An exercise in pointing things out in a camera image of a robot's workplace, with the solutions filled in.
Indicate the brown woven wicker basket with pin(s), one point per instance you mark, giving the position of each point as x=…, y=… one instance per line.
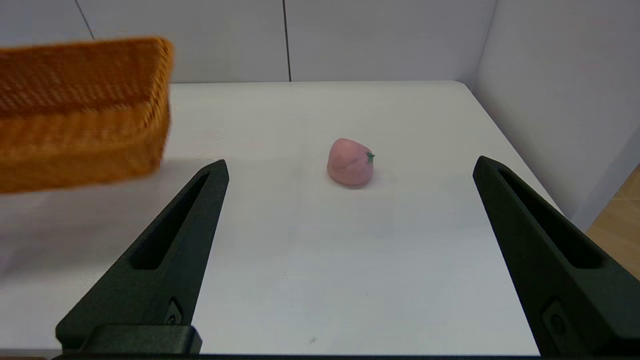
x=80, y=115

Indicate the pink plush peach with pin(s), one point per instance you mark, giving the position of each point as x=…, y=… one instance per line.
x=349, y=164

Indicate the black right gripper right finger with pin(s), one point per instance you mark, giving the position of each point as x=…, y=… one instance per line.
x=565, y=280

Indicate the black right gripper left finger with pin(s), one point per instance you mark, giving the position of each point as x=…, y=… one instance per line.
x=165, y=270

